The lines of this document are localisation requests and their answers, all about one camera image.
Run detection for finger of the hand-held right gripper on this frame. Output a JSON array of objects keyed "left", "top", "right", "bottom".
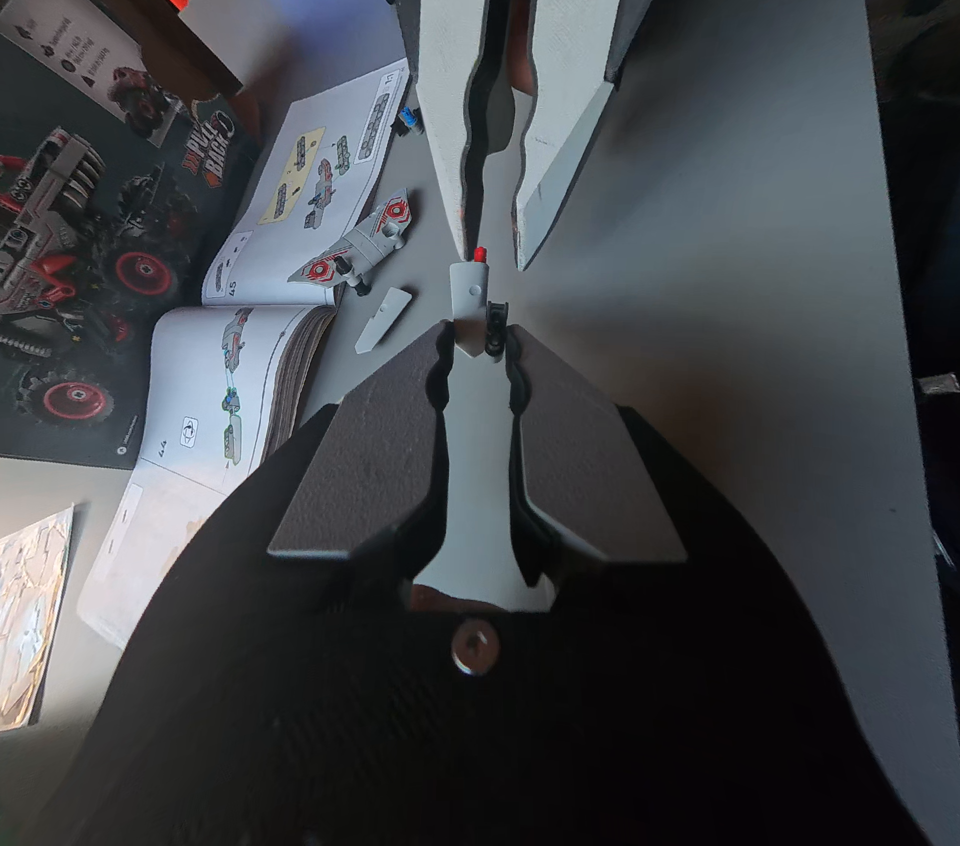
[
  {"left": 418, "top": 0, "right": 496, "bottom": 258},
  {"left": 506, "top": 0, "right": 645, "bottom": 273}
]

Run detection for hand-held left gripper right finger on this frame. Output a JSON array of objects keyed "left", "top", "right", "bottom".
[{"left": 507, "top": 323, "right": 689, "bottom": 586}]

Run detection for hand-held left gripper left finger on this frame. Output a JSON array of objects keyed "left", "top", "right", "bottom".
[{"left": 266, "top": 320, "right": 458, "bottom": 582}]

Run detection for black lego connector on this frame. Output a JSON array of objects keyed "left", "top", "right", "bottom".
[{"left": 483, "top": 300, "right": 513, "bottom": 361}]

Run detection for grey lego panel red pin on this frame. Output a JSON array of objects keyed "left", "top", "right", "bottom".
[{"left": 447, "top": 245, "right": 493, "bottom": 360}]

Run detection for small grey lego panel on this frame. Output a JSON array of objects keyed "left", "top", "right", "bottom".
[{"left": 354, "top": 287, "right": 416, "bottom": 357}]

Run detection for open lego instruction booklet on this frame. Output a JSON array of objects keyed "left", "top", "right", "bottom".
[{"left": 77, "top": 57, "right": 423, "bottom": 651}]

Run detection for grey lego assembly red stickers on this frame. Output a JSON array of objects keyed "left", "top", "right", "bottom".
[{"left": 287, "top": 186, "right": 418, "bottom": 297}]

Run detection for monster truck lego box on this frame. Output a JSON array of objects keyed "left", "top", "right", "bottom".
[{"left": 0, "top": 0, "right": 265, "bottom": 472}]

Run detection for silver lego sticker sheet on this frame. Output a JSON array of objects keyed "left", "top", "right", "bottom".
[{"left": 0, "top": 503, "right": 76, "bottom": 732}]

